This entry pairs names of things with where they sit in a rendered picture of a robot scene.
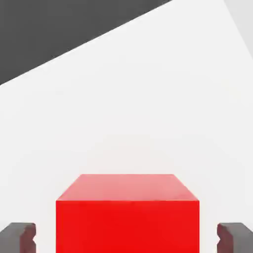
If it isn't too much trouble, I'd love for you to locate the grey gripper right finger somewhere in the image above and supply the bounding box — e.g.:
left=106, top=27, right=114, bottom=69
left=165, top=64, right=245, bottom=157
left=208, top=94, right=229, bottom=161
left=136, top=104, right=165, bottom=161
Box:
left=216, top=222, right=253, bottom=253

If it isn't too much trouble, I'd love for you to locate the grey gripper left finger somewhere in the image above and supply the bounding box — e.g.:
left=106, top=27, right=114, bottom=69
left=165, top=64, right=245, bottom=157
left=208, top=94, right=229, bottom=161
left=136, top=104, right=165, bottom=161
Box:
left=0, top=222, right=37, bottom=253

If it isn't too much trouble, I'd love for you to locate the small red cube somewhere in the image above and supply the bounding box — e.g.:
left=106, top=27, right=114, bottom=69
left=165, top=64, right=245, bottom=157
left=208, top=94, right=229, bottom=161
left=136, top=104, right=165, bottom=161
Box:
left=55, top=173, right=200, bottom=253

